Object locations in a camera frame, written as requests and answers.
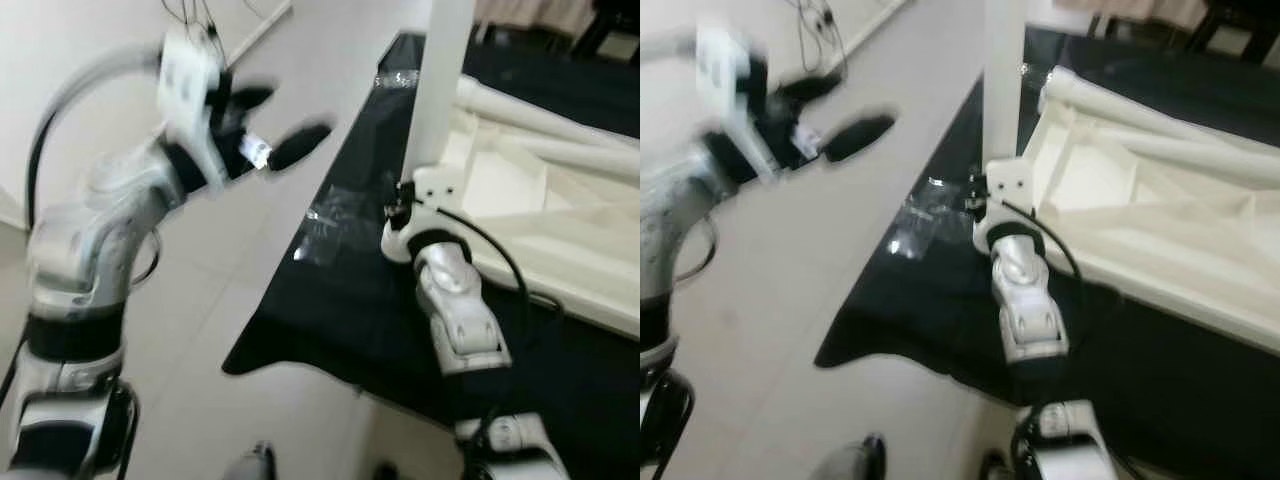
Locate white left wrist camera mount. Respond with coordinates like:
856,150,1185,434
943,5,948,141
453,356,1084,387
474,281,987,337
695,25,766,131
158,30,226,151

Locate white plastic table top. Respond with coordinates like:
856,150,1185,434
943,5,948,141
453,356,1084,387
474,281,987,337
440,75,641,339
1020,65,1280,356

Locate beige cloth covered table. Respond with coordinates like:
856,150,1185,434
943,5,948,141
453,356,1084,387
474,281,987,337
475,0,601,36
1055,0,1211,31

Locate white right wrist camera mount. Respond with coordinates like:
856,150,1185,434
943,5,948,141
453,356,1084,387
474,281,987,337
972,158,1036,251
380,165,461,263

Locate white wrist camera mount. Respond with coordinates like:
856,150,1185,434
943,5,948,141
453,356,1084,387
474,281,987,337
695,25,766,131
972,158,1036,251
380,165,461,263
158,30,226,151

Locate clear tape patch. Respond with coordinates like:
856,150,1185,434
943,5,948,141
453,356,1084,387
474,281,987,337
885,178,976,261
295,195,386,266

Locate black wall cable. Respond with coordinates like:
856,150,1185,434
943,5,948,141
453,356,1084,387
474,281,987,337
160,0,226,31
785,0,851,81

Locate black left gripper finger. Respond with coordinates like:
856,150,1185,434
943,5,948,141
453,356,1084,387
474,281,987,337
782,72,843,103
265,122,334,173
825,115,898,164
228,85,276,113

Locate black tablecloth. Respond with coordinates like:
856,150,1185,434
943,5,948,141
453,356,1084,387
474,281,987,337
815,25,1280,480
222,30,641,480

